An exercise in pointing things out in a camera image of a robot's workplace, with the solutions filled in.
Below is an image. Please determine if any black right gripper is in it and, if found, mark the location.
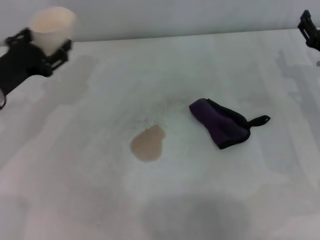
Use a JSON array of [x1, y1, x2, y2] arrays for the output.
[[296, 9, 320, 53]]

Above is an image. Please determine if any white paper cup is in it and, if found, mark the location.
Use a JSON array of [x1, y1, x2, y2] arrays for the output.
[[28, 6, 77, 57]]

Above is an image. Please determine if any purple rag with black trim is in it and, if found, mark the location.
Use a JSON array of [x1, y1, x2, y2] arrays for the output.
[[188, 97, 272, 151]]

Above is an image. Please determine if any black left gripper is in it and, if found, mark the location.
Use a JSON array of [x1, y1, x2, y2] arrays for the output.
[[0, 28, 74, 111]]

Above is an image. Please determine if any brown water stain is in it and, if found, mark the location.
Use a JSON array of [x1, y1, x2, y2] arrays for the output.
[[129, 124, 167, 164]]

